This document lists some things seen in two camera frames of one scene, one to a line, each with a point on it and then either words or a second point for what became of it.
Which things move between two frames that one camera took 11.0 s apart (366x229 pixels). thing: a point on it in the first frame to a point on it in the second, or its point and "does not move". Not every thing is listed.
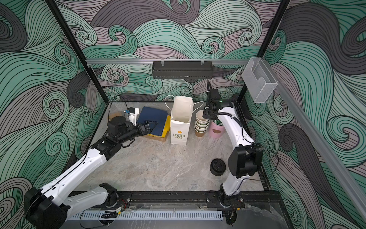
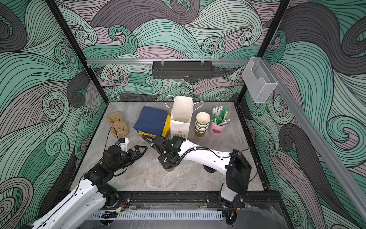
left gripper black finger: [149, 131] to [137, 157]
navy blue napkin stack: [151, 114] does not move
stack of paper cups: [201, 124] does not move
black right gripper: [206, 114] to [162, 161]
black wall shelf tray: [182, 70] does not move
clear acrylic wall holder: [259, 79] does not move
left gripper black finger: [151, 124] to [139, 153]
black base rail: [260, 198] does not move
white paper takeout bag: [181, 116] does not move
